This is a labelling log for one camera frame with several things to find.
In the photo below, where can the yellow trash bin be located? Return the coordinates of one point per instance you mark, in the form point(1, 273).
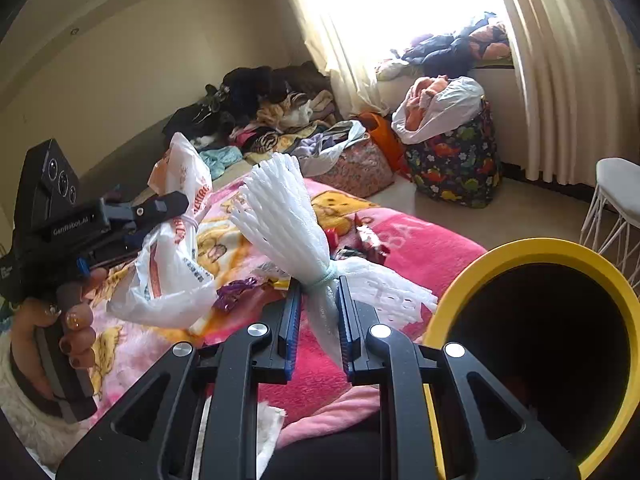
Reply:
point(535, 255)

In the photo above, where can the purple foil wrapper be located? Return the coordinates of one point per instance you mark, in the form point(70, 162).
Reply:
point(237, 294)

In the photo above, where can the cream pleated curtain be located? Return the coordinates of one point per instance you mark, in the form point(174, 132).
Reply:
point(565, 70)

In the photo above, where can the cream sheer curtain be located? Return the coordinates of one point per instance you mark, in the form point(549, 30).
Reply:
point(345, 35)

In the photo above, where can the white fluffy cloth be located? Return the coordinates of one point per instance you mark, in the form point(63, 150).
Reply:
point(270, 435)

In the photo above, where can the windowsill pile of clothes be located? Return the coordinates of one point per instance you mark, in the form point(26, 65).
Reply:
point(445, 50)

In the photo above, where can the pile of dark clothes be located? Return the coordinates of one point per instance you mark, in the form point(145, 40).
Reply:
point(260, 90)

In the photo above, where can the orange bag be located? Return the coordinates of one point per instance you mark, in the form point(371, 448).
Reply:
point(385, 135)

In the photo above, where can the dinosaur print bag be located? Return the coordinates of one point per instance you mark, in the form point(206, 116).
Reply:
point(455, 170)

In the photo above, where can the pink printed blanket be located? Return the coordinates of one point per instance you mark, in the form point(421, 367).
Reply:
point(425, 260)

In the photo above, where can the black pants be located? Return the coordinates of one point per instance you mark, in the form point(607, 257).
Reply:
point(325, 455)

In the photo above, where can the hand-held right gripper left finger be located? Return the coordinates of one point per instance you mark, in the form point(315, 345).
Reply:
point(292, 335)

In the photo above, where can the red snack wrapper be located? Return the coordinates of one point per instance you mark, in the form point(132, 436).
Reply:
point(370, 240)

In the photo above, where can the light blue cloth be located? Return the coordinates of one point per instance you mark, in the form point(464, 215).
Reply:
point(222, 160)

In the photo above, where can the white printed plastic bag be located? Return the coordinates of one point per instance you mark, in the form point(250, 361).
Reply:
point(170, 280)

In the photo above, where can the lavender cloth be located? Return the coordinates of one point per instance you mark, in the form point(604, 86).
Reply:
point(320, 147)

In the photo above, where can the white plastic bag of clothes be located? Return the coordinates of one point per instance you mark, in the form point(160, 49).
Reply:
point(450, 105)

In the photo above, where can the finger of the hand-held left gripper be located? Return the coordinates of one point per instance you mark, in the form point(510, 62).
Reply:
point(115, 246)
point(160, 205)

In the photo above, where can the white foam fruit net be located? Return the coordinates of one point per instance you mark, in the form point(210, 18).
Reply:
point(280, 210)

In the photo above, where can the pink floral bag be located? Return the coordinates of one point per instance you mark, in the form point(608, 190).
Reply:
point(357, 167)

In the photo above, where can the person's left forearm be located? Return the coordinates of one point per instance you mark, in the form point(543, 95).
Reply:
point(30, 425)

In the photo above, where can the person's left hand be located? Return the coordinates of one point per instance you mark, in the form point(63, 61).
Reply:
point(80, 317)

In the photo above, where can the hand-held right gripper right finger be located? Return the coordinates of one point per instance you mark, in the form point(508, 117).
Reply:
point(344, 330)

